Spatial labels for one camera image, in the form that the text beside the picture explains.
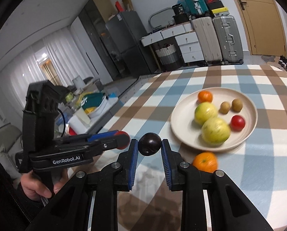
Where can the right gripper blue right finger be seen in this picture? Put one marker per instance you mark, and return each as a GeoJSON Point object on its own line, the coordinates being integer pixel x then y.
{"type": "Point", "coordinates": [168, 163]}

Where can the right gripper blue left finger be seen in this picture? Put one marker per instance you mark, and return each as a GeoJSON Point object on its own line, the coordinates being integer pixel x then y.
{"type": "Point", "coordinates": [132, 156]}

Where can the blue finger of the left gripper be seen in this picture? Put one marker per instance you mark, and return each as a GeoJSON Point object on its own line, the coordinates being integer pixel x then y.
{"type": "Point", "coordinates": [102, 135]}
{"type": "Point", "coordinates": [102, 145]}

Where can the dark plum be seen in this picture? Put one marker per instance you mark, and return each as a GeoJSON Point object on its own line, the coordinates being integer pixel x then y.
{"type": "Point", "coordinates": [149, 144]}

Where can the red tomato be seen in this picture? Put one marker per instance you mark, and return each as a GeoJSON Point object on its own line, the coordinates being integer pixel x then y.
{"type": "Point", "coordinates": [237, 123]}
{"type": "Point", "coordinates": [123, 140]}

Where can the large orange mandarin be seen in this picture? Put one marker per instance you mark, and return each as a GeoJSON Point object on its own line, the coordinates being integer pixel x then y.
{"type": "Point", "coordinates": [206, 162]}

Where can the yellow green large fruit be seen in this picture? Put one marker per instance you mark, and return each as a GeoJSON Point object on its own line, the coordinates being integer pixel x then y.
{"type": "Point", "coordinates": [215, 131]}

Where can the green orange-tinted large fruit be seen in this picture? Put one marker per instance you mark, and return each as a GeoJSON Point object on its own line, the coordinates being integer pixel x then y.
{"type": "Point", "coordinates": [204, 111]}

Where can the small brown kiwi fruit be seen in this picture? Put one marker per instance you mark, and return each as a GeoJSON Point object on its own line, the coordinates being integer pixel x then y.
{"type": "Point", "coordinates": [237, 105]}

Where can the left hand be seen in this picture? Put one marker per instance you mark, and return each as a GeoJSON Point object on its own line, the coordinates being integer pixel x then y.
{"type": "Point", "coordinates": [34, 189]}

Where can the cream round plate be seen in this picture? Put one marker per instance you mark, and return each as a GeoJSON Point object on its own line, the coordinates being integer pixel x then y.
{"type": "Point", "coordinates": [185, 128]}

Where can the small orange mandarin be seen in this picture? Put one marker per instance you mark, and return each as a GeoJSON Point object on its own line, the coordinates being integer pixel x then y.
{"type": "Point", "coordinates": [205, 96]}

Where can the tan longan fruit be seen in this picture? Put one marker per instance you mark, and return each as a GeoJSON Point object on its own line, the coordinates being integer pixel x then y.
{"type": "Point", "coordinates": [224, 107]}

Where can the woven laundry basket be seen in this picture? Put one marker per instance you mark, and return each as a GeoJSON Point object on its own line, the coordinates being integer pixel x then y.
{"type": "Point", "coordinates": [169, 57]}

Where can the white drawer cabinet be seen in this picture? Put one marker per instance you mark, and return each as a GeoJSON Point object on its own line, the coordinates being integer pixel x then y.
{"type": "Point", "coordinates": [185, 37]}

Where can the black refrigerator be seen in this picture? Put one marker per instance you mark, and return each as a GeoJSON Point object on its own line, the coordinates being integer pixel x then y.
{"type": "Point", "coordinates": [126, 30]}

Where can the silver suitcase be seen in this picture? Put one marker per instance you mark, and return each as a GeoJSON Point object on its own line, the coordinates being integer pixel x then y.
{"type": "Point", "coordinates": [229, 39]}

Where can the beige suitcase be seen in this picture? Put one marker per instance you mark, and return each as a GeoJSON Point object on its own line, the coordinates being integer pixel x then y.
{"type": "Point", "coordinates": [208, 40]}

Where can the wooden door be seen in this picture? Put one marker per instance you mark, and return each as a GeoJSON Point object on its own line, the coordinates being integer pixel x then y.
{"type": "Point", "coordinates": [263, 27]}

